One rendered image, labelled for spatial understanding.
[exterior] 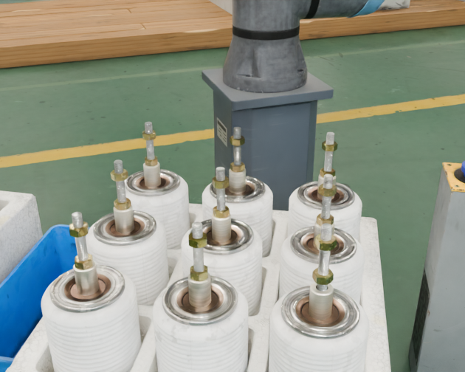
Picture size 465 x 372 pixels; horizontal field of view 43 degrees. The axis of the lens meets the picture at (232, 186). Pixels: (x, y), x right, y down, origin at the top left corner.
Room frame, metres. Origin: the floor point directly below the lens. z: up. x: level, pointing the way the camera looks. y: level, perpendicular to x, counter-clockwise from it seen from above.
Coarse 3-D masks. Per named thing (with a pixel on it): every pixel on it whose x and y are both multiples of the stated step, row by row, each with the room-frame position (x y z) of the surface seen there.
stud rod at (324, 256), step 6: (324, 228) 0.44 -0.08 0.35; (330, 228) 0.44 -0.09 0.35; (324, 234) 0.44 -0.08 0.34; (330, 234) 0.44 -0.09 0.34; (324, 240) 0.44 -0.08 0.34; (330, 240) 0.44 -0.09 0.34; (324, 252) 0.44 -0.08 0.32; (324, 258) 0.44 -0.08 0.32; (318, 264) 0.44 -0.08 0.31; (324, 264) 0.44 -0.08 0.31; (318, 270) 0.44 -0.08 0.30; (324, 270) 0.44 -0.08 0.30; (318, 288) 0.44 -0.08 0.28; (324, 288) 0.44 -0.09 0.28
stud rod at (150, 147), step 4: (148, 124) 0.71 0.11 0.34; (148, 128) 0.71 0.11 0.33; (148, 132) 0.71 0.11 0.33; (148, 140) 0.71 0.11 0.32; (152, 140) 0.71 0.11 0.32; (148, 144) 0.71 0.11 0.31; (152, 144) 0.71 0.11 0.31; (148, 148) 0.71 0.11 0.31; (152, 148) 0.71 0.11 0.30; (148, 152) 0.71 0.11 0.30; (152, 152) 0.71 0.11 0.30; (148, 156) 0.71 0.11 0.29; (152, 156) 0.71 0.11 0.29
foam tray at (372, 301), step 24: (192, 216) 0.76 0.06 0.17; (288, 216) 0.74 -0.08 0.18; (360, 240) 0.68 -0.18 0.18; (168, 264) 0.64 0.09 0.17; (264, 264) 0.62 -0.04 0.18; (264, 288) 0.57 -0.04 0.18; (144, 312) 0.53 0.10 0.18; (264, 312) 0.53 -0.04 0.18; (384, 312) 0.53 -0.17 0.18; (144, 336) 0.53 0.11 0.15; (264, 336) 0.49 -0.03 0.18; (384, 336) 0.49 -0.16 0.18; (24, 360) 0.46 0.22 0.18; (48, 360) 0.47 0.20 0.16; (144, 360) 0.45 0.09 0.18; (264, 360) 0.45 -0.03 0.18; (384, 360) 0.45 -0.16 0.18
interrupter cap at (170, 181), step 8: (136, 176) 0.73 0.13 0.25; (144, 176) 0.73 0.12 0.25; (168, 176) 0.73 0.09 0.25; (176, 176) 0.73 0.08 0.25; (128, 184) 0.71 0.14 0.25; (136, 184) 0.71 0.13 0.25; (144, 184) 0.71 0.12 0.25; (168, 184) 0.71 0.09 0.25; (176, 184) 0.71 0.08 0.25; (136, 192) 0.68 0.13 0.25; (144, 192) 0.69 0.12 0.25; (152, 192) 0.69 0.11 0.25; (160, 192) 0.68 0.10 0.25; (168, 192) 0.69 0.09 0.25
